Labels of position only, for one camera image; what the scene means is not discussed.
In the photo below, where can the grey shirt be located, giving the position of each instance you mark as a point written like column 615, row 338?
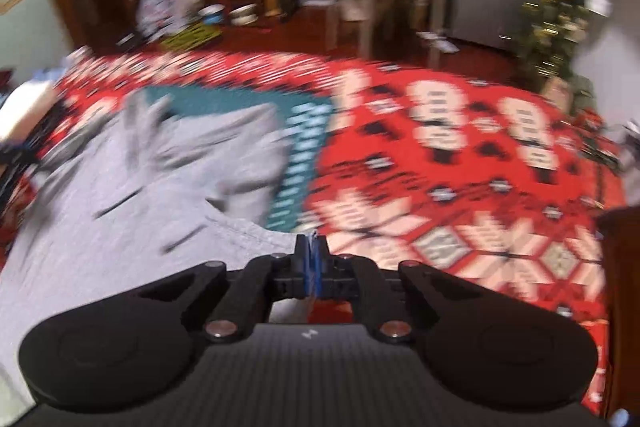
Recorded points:
column 125, row 187

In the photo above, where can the white cloth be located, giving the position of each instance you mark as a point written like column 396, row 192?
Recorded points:
column 25, row 99

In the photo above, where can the blue rimmed bowl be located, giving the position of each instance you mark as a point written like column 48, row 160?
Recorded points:
column 210, row 14

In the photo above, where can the dark wooden dresser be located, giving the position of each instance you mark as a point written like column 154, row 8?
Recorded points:
column 622, row 297

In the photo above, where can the red patterned blanket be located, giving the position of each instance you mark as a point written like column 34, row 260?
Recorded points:
column 450, row 147

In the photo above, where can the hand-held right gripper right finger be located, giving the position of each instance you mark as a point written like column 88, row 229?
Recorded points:
column 318, row 272

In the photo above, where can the white bowl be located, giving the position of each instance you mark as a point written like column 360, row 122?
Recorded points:
column 243, row 14

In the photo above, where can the decorated Christmas tree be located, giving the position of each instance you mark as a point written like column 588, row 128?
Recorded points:
column 550, row 27

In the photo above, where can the white plastic bag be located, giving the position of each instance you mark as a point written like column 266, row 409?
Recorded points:
column 160, row 12

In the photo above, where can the wicker patterned gift box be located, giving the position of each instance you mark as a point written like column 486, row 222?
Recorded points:
column 559, row 91

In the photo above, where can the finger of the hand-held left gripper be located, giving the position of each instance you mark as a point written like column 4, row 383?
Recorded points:
column 12, row 157

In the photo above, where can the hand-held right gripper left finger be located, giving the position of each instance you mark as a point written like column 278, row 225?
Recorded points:
column 301, row 269

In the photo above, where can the green cutting mat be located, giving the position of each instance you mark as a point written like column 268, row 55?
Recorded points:
column 300, row 132

